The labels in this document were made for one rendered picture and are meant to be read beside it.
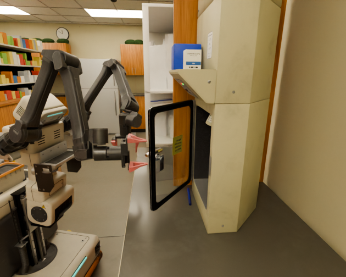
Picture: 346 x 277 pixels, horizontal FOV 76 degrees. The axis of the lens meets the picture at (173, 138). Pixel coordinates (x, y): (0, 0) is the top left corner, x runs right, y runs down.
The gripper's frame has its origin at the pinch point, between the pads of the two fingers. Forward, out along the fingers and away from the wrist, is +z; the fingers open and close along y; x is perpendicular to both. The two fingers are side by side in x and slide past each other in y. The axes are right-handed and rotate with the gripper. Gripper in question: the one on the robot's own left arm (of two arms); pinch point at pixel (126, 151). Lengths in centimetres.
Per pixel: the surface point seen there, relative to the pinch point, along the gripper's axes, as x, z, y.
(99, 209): 116, 110, -47
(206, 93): -46, -34, 30
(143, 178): 0.0, 16.4, 8.0
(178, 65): -27, -42, 24
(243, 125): -46, -24, 42
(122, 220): 94, 110, -19
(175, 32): -9, -56, 25
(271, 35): -38, -51, 52
